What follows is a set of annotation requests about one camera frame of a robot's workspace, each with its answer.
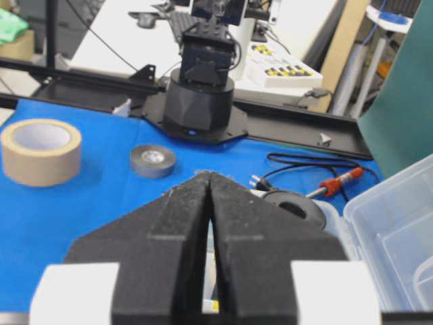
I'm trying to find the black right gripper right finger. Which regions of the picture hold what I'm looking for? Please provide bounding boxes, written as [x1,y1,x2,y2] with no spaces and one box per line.
[209,173,348,324]

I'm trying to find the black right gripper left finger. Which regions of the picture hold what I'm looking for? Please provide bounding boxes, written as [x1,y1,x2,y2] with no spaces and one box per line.
[64,173,210,324]

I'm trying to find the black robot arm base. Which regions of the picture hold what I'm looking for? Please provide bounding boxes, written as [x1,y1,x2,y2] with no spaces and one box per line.
[141,1,248,144]

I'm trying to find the clear plastic toolbox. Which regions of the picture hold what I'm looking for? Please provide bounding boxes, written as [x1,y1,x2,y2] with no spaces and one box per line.
[313,154,433,314]

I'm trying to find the black tape roll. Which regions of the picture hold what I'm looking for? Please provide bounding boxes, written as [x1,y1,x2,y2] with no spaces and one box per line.
[261,190,327,230]

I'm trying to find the blue table mat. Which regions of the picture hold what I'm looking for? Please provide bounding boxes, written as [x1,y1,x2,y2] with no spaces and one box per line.
[0,97,385,314]

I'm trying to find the beige masking tape roll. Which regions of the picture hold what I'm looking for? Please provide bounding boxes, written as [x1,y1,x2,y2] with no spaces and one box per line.
[1,118,82,188]

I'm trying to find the white box with yellow labels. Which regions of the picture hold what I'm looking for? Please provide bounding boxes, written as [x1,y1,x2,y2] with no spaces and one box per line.
[245,42,323,88]

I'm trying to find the dark green board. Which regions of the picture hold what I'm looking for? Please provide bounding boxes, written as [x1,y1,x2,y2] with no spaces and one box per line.
[358,1,432,178]

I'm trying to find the black keyboard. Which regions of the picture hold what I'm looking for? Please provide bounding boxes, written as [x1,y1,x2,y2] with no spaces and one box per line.
[169,12,203,43]

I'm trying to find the black vertical stand pole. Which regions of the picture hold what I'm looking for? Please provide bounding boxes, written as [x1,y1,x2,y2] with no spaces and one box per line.
[45,0,58,69]

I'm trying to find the green cloth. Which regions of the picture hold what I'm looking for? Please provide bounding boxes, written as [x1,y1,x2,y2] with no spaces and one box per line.
[0,9,29,44]

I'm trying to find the black power cable with plug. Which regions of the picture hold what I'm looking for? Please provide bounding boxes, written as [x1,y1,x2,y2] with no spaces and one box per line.
[249,152,382,202]

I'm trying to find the grey duct tape roll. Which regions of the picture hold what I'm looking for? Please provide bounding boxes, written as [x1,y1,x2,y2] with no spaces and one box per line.
[129,144,177,179]

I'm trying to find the red handled soldering iron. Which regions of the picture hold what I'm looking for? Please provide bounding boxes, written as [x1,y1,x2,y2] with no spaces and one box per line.
[306,167,364,199]

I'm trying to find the black aluminium rail frame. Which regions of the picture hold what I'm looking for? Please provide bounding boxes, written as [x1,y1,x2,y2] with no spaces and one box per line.
[1,58,373,160]

